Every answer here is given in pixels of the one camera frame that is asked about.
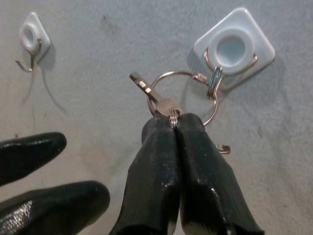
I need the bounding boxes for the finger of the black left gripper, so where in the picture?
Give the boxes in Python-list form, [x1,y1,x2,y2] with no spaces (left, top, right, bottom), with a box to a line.
[0,180,111,235]
[0,132,67,187]

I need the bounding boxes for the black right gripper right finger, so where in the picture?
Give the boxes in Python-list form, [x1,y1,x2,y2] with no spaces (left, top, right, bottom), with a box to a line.
[176,112,265,235]

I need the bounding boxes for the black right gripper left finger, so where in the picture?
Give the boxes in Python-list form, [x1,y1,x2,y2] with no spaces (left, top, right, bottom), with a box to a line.
[109,114,182,235]

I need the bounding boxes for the silver keys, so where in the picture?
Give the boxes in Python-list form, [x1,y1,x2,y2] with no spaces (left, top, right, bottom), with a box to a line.
[129,66,232,155]

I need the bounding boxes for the white adhesive wall hook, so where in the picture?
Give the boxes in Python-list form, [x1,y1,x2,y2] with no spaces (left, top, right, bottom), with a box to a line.
[15,12,51,73]
[193,6,276,90]

